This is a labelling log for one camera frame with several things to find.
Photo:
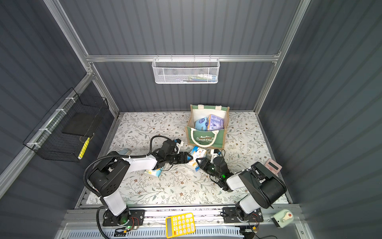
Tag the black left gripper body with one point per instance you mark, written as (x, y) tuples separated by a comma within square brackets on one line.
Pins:
[(181, 157)]

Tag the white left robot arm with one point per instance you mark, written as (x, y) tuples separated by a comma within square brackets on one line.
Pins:
[(104, 176)]

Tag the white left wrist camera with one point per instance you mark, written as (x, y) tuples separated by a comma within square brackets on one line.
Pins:
[(179, 145)]

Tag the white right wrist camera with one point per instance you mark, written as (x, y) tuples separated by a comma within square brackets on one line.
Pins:
[(214, 154)]

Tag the mint green timer device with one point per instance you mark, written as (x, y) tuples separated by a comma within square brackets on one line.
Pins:
[(282, 218)]

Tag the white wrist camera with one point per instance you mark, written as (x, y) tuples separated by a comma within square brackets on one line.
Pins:
[(214, 154), (179, 145)]

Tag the pink calculator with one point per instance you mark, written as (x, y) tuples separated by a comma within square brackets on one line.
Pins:
[(273, 166)]

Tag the blue cartoon tissue pack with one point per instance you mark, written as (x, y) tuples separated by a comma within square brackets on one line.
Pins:
[(202, 124)]

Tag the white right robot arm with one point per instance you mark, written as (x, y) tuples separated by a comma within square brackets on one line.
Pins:
[(263, 186)]

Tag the colourful white tissue pack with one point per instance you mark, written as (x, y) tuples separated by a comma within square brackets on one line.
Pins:
[(154, 173)]

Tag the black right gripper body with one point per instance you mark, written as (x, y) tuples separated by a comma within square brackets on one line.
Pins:
[(206, 165)]

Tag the black wire wall basket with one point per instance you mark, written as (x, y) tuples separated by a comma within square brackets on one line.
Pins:
[(62, 135)]

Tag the green Christmas burlap tote bag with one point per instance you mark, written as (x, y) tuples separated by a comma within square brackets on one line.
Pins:
[(207, 139)]

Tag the orange blue tissue pack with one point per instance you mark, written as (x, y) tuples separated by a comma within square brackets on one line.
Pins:
[(196, 153)]

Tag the white wire wall basket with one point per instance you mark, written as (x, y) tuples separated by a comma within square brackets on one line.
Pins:
[(186, 72)]

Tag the purple tissue pack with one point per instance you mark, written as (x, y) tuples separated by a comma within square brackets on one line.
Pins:
[(215, 123)]

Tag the yellow calculator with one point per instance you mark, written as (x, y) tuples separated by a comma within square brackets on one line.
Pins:
[(180, 225)]

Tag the yellow tag in basket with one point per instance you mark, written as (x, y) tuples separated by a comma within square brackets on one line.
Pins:
[(83, 149)]

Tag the light blue stapler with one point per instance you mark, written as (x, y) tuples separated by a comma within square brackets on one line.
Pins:
[(124, 151)]

